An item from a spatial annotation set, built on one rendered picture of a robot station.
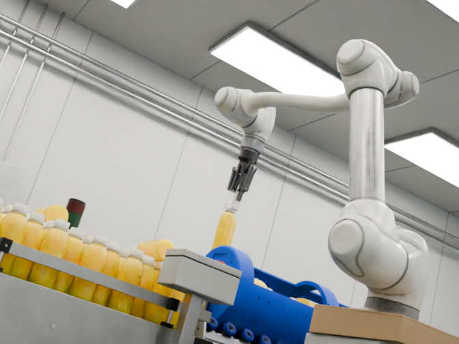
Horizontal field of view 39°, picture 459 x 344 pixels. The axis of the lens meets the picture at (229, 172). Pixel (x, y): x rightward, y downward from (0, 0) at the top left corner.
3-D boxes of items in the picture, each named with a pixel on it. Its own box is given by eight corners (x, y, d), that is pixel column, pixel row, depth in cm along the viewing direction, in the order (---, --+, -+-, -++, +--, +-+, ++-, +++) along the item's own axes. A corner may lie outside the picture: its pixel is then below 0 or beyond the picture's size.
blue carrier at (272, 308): (404, 392, 243) (417, 319, 252) (224, 331, 199) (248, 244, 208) (349, 380, 266) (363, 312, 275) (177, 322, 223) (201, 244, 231)
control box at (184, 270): (233, 306, 178) (242, 270, 182) (174, 284, 168) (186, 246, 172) (213, 304, 186) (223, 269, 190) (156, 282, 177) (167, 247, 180)
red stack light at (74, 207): (85, 216, 227) (88, 206, 228) (68, 210, 224) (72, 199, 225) (78, 218, 232) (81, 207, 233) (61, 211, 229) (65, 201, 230)
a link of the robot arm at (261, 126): (253, 143, 256) (231, 129, 247) (264, 108, 260) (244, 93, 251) (273, 144, 248) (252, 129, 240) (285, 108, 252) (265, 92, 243)
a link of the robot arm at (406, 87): (377, 88, 226) (357, 69, 217) (426, 76, 214) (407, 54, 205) (375, 121, 221) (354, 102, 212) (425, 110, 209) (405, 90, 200)
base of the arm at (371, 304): (440, 340, 186) (444, 321, 187) (397, 321, 173) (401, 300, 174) (388, 330, 200) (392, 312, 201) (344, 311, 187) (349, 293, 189)
